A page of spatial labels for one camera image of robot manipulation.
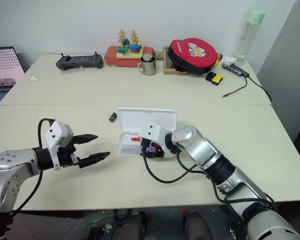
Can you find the crumpled white tissue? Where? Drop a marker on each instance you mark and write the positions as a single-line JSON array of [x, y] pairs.
[[228, 59]]

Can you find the red round waffle maker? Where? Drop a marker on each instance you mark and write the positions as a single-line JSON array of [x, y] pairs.
[[192, 55]]

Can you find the green stick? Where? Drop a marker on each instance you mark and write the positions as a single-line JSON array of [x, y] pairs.
[[95, 221]]

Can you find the clear plastic wrapper scrap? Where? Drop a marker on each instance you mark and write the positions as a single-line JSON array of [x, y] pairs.
[[34, 78]]

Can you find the olive green small box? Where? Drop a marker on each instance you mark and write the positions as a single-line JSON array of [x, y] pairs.
[[159, 55]]

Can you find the white plastic pencil case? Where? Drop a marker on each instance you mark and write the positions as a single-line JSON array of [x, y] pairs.
[[150, 118]]

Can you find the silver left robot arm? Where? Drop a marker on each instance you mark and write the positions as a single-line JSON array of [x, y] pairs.
[[13, 162]]

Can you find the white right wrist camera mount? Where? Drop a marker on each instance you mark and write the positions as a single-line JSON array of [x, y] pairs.
[[152, 131]]

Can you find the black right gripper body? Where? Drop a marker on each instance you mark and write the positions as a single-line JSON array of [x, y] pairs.
[[152, 149]]

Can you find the dark grey handheld controller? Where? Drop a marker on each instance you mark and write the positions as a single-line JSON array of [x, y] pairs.
[[80, 61]]

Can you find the open laptop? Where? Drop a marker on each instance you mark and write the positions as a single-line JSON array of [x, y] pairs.
[[2, 65]]

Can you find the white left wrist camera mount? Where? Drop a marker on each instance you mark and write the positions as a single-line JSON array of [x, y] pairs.
[[57, 133]]

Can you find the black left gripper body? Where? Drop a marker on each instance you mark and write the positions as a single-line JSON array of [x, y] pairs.
[[66, 156]]

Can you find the wooden open box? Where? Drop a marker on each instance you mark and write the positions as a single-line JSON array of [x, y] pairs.
[[168, 67]]

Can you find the yellow and black small device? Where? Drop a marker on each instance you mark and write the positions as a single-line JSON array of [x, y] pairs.
[[215, 78]]

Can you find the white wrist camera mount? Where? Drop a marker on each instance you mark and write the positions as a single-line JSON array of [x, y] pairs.
[[57, 133], [152, 131]]

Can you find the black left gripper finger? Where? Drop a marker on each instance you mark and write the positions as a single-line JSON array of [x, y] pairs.
[[93, 158], [86, 138]]

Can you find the small black marker cap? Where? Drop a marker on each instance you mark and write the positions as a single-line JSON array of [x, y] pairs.
[[112, 117]]

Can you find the red marker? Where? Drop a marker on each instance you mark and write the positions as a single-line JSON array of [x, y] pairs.
[[134, 139]]

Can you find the wooden colourful stacking toy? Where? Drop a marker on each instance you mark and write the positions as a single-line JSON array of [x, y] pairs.
[[130, 46]]

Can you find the stainless steel mug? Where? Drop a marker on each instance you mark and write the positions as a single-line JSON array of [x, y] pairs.
[[148, 64]]

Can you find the red cardboard box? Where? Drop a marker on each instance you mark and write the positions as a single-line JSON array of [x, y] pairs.
[[112, 56]]

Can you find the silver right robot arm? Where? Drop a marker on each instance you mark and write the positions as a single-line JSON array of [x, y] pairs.
[[215, 160]]

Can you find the clear bottle with green lid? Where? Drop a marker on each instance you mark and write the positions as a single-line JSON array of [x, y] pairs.
[[250, 35]]

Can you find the dark rounded shape under table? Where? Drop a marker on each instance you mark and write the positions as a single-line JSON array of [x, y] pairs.
[[197, 226], [133, 227]]

